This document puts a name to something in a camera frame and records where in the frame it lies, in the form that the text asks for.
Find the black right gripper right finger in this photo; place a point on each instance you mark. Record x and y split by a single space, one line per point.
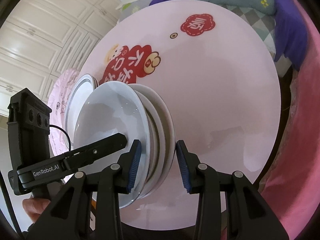
248 214

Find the purple pillow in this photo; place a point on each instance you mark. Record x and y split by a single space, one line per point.
291 36

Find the triangle pattern pillow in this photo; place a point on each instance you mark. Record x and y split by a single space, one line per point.
262 24

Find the grey floral pillow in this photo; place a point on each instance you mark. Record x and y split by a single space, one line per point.
130 8

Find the white wardrobe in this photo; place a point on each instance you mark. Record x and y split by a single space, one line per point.
42 38

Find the pink blanket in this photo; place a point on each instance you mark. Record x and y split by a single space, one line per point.
291 185

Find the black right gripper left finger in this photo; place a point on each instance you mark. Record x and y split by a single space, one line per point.
87 207

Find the round pink folding table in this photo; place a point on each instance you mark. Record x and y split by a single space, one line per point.
216 77

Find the white plate with grey rim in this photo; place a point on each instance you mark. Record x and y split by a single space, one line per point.
79 94

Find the person's left hand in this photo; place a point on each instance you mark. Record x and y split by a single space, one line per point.
34 207

